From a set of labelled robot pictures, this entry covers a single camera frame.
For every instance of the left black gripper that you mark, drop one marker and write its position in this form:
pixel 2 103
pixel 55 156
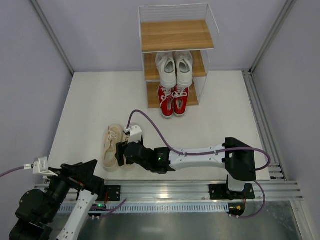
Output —
pixel 75 176

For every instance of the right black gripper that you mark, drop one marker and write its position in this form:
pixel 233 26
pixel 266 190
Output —
pixel 122 153

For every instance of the beige sneaker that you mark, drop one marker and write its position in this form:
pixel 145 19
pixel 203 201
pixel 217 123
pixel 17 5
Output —
pixel 112 137
pixel 127 164

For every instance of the red canvas sneaker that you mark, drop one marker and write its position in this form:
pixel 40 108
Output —
pixel 166 101
pixel 180 99

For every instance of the white sneaker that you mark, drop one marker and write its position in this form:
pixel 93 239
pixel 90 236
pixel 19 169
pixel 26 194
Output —
pixel 166 67
pixel 184 68

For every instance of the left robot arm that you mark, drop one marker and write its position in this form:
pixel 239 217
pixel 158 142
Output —
pixel 37 209

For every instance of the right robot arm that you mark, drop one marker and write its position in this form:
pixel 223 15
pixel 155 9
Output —
pixel 236 157

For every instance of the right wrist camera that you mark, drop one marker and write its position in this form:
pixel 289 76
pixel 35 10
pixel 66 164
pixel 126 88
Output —
pixel 132 134

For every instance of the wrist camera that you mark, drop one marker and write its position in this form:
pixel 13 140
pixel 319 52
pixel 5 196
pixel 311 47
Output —
pixel 132 134
pixel 40 167

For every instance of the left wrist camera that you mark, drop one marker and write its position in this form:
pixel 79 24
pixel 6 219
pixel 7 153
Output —
pixel 40 167

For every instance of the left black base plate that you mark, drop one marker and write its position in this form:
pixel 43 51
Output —
pixel 110 193

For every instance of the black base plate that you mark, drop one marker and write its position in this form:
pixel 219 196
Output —
pixel 110 193
pixel 221 192

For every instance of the white slotted cable duct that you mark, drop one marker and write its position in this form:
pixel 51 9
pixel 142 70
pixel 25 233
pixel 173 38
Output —
pixel 130 207

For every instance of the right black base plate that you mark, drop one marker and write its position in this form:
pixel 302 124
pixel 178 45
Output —
pixel 221 192

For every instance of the white wire shoe shelf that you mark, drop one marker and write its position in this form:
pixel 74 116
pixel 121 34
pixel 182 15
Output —
pixel 177 28

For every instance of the left corner aluminium post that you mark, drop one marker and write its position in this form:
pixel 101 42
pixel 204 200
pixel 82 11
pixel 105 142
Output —
pixel 51 34

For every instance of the corner aluminium post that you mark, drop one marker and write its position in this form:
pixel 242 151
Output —
pixel 273 32
pixel 51 34

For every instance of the right aluminium frame rail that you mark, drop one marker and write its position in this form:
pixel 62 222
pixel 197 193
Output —
pixel 275 168

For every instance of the aluminium mounting rail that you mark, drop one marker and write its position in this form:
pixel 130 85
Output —
pixel 197 190

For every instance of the right corner aluminium post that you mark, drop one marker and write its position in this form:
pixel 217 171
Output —
pixel 273 32

